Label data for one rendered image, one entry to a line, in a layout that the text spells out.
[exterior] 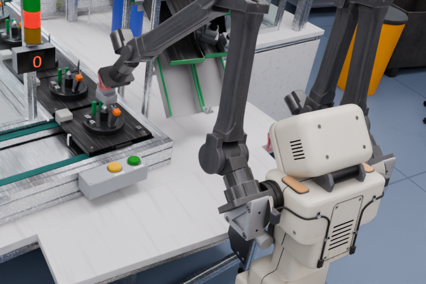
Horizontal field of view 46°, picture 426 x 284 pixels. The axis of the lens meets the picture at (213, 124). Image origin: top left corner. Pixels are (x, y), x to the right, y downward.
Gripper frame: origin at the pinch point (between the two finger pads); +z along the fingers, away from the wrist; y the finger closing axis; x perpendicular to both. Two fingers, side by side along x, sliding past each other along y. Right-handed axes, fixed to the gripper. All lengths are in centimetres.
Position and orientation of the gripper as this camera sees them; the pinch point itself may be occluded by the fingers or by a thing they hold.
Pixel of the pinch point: (106, 85)
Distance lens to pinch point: 168.4
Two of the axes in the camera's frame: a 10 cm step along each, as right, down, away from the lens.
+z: -5.2, 3.5, 7.8
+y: -7.4, 2.6, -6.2
